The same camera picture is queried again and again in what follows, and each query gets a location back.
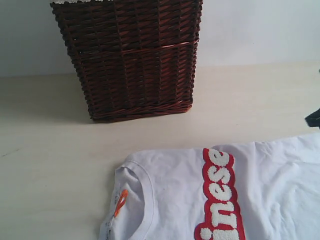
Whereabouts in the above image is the white shirt with red trim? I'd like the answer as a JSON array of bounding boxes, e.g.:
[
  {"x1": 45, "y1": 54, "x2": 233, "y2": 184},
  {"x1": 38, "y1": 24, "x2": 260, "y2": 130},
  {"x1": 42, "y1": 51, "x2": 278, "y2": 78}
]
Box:
[{"x1": 99, "y1": 133, "x2": 320, "y2": 240}]

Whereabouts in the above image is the orange shirt neck tag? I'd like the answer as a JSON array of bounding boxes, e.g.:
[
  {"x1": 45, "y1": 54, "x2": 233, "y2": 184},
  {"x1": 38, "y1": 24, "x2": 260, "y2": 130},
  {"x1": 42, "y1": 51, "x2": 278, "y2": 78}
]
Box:
[{"x1": 113, "y1": 189, "x2": 129, "y2": 218}]

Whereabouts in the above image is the dark brown wicker basket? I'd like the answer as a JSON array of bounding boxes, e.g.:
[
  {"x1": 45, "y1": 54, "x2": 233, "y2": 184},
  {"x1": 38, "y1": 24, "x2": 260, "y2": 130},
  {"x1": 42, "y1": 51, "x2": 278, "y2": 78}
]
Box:
[{"x1": 50, "y1": 0, "x2": 203, "y2": 122}]

